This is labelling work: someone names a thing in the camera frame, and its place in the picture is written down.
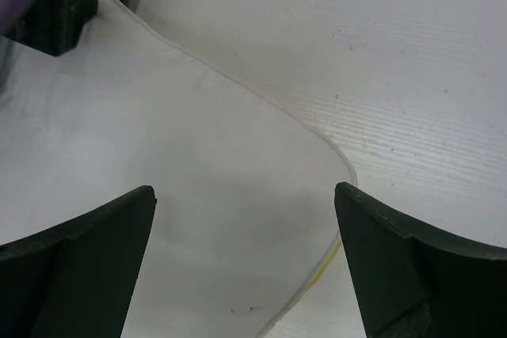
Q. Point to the white pillow yellow edge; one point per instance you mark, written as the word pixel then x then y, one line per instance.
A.
pixel 245 219

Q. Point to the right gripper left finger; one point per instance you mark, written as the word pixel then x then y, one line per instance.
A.
pixel 77 279

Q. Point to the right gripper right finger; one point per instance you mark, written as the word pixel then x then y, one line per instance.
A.
pixel 412 279

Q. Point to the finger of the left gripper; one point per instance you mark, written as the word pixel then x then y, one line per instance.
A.
pixel 51 26

